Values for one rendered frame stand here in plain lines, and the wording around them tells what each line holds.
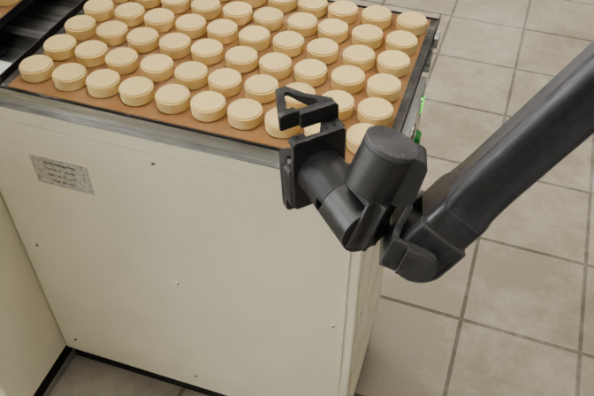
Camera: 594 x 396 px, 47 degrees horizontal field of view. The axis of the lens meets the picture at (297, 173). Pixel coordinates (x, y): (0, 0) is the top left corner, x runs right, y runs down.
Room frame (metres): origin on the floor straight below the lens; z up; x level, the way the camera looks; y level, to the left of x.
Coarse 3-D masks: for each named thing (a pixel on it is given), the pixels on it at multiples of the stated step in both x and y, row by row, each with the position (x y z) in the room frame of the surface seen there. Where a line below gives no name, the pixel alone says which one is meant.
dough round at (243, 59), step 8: (232, 48) 0.90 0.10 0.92; (240, 48) 0.90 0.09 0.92; (248, 48) 0.90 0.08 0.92; (232, 56) 0.88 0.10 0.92; (240, 56) 0.88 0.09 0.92; (248, 56) 0.88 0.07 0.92; (256, 56) 0.88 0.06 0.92; (232, 64) 0.86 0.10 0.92; (240, 64) 0.86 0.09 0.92; (248, 64) 0.86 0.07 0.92; (256, 64) 0.87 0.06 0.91; (240, 72) 0.86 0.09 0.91
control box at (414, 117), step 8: (424, 80) 0.93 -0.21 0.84; (416, 88) 0.91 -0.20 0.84; (424, 88) 0.92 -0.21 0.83; (416, 96) 0.88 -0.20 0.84; (416, 104) 0.86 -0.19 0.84; (408, 112) 0.84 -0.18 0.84; (416, 112) 0.85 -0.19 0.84; (408, 120) 0.82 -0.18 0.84; (416, 120) 0.87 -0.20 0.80; (408, 128) 0.80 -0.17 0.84; (416, 128) 0.88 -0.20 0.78; (408, 136) 0.79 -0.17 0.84
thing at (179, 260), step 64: (0, 128) 0.86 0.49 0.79; (64, 128) 0.83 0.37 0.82; (64, 192) 0.84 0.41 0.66; (128, 192) 0.80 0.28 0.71; (192, 192) 0.76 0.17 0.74; (256, 192) 0.72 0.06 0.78; (64, 256) 0.85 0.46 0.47; (128, 256) 0.81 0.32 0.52; (192, 256) 0.77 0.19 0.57; (256, 256) 0.73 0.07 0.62; (320, 256) 0.69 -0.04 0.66; (64, 320) 0.88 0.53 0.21; (128, 320) 0.82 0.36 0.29; (192, 320) 0.77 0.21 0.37; (256, 320) 0.73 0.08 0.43; (320, 320) 0.69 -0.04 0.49; (192, 384) 0.78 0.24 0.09; (256, 384) 0.73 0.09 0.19; (320, 384) 0.69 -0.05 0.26
